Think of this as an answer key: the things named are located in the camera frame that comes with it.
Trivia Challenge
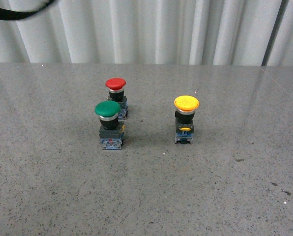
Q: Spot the yellow mushroom push button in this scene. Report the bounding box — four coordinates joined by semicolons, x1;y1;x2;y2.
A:
174;95;200;144

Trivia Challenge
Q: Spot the green mushroom push button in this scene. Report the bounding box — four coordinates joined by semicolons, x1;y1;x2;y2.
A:
94;100;125;150

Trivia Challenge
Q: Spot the red mushroom push button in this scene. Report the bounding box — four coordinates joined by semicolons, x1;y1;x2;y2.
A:
105;78;128;119

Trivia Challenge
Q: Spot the white pleated curtain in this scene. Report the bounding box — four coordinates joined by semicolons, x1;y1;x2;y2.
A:
0;0;293;66

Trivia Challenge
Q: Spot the black cable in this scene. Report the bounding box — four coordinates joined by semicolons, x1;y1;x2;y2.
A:
0;0;56;21

